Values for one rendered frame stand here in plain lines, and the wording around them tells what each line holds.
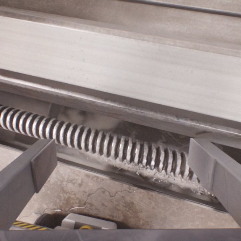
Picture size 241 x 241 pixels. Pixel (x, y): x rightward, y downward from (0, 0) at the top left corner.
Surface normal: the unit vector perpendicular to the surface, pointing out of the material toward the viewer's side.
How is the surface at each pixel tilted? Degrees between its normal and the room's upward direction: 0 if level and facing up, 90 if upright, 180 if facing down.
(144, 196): 0
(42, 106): 0
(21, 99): 0
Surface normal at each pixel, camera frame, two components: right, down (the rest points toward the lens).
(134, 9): -0.11, -0.15
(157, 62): -0.24, 0.44
